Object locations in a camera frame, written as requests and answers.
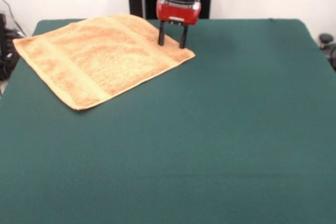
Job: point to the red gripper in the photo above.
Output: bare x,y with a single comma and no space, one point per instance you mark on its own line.
178,12

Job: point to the tan towel with white label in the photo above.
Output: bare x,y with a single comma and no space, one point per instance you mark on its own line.
99,58

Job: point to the dark green table cloth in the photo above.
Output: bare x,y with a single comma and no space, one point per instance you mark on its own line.
210,129

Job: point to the dark stand base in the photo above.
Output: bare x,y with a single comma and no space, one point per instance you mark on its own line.
326,38

